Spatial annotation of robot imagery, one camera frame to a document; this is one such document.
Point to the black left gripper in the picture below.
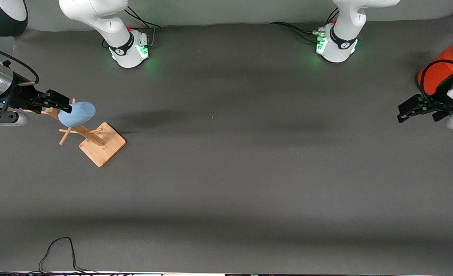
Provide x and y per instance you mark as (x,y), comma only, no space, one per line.
(430,103)

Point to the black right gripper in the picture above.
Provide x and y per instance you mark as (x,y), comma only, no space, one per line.
(20,96)

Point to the light blue cup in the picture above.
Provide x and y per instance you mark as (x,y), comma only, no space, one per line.
(79,114)

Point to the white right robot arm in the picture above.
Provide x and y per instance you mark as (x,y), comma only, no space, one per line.
(111,27)

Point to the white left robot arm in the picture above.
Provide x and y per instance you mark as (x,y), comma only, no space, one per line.
(341,34)

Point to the orange can with grey lid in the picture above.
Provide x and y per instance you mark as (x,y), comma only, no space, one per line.
(437,73)

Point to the wooden mug tree stand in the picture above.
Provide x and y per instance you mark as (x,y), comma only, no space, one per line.
(102,147)

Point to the dark grey table mat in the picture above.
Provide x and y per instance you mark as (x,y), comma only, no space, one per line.
(226,172)

